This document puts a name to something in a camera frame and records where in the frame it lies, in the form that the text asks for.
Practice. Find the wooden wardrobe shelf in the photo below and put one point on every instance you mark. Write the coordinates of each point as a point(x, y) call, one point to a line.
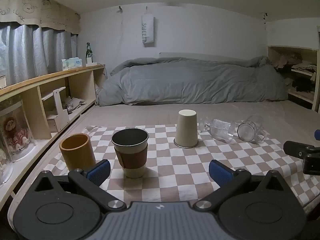
point(316, 55)

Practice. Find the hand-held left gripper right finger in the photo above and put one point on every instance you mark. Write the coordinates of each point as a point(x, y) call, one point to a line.
point(220, 173)

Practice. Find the white headboard panel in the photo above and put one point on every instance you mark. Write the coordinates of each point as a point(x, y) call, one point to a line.
point(200, 55)

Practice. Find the wooden bedside shelf unit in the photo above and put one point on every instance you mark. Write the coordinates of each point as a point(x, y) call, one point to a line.
point(35, 90)

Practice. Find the clear jar with plush toy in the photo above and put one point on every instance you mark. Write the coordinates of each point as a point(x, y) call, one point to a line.
point(15, 132)

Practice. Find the pile of dark clothes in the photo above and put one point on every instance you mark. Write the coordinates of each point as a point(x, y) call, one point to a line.
point(301, 83)

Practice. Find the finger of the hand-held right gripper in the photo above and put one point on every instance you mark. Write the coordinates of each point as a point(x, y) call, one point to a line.
point(296, 148)
point(317, 134)

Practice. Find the brown white checkered cloth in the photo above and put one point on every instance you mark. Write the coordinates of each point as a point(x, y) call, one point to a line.
point(175, 170)

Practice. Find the dark cup with brown sleeve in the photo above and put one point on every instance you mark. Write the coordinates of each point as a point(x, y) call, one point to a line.
point(131, 155)

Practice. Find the grey cloth on shelf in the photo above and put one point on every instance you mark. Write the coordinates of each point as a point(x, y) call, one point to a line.
point(75, 103)

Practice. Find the green glass bottle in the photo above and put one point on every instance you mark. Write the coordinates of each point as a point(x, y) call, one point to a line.
point(88, 52)

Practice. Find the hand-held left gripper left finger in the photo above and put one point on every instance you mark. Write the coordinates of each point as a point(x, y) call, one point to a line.
point(99, 173)

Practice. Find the wooden tool caddy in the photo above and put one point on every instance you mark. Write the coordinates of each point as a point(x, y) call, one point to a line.
point(58, 110)

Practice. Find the white hanging fabric bag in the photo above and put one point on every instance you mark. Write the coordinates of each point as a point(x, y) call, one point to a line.
point(148, 31)

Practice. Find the clear glass mug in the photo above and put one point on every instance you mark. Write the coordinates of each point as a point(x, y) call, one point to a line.
point(250, 130)

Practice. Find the clear plastic container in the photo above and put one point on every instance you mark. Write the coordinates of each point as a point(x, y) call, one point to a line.
point(5, 167)

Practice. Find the clear ribbed glass cup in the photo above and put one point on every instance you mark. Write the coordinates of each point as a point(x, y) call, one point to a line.
point(221, 129)

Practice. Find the tissue box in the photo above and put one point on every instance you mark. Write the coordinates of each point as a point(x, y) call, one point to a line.
point(72, 63)

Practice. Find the beige doodle curtain valance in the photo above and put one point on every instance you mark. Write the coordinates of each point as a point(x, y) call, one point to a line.
point(37, 11)

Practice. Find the grey curtain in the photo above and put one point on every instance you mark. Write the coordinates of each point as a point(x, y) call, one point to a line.
point(35, 51)

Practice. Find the pile of light clothes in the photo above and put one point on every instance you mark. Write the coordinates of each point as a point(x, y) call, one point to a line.
point(292, 61)

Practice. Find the cream cup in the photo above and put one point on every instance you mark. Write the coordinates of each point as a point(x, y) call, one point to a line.
point(186, 128)

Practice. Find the wall hook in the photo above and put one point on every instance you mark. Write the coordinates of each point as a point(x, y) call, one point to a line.
point(120, 9)

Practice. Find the grey duvet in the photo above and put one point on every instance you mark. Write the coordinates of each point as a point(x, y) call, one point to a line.
point(190, 82)

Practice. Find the yellow-brown cup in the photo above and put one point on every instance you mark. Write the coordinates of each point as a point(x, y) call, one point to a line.
point(78, 152)

